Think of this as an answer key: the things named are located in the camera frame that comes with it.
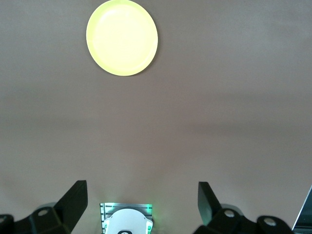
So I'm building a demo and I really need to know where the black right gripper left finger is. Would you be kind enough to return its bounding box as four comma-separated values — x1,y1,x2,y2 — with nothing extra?
0,179,88,234

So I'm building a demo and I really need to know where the aluminium table frame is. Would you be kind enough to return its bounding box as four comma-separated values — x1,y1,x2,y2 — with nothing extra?
291,184,312,234

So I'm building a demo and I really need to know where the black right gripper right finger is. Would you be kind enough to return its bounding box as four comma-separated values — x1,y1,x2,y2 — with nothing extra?
192,181,293,234

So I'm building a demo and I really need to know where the brown table cover mat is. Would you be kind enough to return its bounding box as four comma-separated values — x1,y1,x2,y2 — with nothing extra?
0,0,312,234

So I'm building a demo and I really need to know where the yellow round plate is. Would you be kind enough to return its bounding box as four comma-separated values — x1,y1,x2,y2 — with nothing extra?
86,0,159,77

